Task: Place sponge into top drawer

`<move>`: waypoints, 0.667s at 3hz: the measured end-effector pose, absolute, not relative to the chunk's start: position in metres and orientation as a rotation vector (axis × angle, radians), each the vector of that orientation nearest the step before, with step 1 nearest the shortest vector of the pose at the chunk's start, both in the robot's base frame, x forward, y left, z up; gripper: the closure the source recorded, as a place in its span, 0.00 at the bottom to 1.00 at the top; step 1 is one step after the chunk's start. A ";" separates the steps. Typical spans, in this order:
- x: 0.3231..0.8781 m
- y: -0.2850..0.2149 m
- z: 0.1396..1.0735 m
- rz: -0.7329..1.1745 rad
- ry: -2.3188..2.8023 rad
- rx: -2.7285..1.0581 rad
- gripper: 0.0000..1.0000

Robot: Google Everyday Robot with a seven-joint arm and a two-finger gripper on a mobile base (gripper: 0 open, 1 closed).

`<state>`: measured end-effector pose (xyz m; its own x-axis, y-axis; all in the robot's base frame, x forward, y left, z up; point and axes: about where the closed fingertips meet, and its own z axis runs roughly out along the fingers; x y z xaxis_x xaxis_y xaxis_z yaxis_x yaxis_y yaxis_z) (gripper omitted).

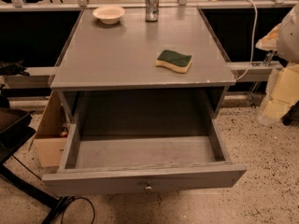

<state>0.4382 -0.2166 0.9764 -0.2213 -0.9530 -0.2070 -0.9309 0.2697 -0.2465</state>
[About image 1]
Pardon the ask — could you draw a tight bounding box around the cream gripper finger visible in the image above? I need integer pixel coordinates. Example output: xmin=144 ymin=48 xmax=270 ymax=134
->
xmin=257 ymin=63 xmax=299 ymax=125
xmin=255 ymin=23 xmax=281 ymax=51

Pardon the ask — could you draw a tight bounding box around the green and yellow sponge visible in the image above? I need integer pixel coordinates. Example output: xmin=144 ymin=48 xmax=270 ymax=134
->
xmin=156 ymin=49 xmax=192 ymax=74

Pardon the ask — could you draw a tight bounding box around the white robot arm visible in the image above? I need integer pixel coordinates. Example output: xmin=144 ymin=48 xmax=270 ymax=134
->
xmin=256 ymin=4 xmax=299 ymax=125

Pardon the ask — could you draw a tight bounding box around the grey drawer cabinet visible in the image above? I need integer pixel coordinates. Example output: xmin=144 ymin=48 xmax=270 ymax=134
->
xmin=51 ymin=7 xmax=235 ymax=122

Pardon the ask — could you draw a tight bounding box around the metal drawer knob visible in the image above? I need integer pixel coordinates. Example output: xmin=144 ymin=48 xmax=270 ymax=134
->
xmin=144 ymin=182 xmax=153 ymax=191

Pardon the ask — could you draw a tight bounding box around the open grey top drawer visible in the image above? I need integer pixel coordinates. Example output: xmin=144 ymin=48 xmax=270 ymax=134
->
xmin=41 ymin=89 xmax=248 ymax=198

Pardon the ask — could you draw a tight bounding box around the silver soda can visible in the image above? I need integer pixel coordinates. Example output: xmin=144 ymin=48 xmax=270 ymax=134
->
xmin=145 ymin=0 xmax=159 ymax=21

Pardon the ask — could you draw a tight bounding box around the white bowl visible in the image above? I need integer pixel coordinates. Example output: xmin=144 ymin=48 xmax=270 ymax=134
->
xmin=93 ymin=6 xmax=125 ymax=25

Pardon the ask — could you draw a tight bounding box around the cardboard box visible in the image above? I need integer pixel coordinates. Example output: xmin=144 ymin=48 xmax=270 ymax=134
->
xmin=34 ymin=91 xmax=68 ymax=167

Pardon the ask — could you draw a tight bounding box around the black chair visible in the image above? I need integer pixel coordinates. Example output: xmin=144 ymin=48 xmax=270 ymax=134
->
xmin=0 ymin=107 xmax=60 ymax=209

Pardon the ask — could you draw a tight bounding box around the metal rail frame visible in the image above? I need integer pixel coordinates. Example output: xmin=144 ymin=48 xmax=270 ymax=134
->
xmin=0 ymin=0 xmax=299 ymax=91

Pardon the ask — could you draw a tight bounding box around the white cable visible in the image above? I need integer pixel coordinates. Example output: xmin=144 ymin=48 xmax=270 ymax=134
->
xmin=235 ymin=0 xmax=259 ymax=81

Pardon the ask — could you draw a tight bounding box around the black floor cable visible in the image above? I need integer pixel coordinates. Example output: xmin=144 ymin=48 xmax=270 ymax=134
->
xmin=41 ymin=196 xmax=96 ymax=224

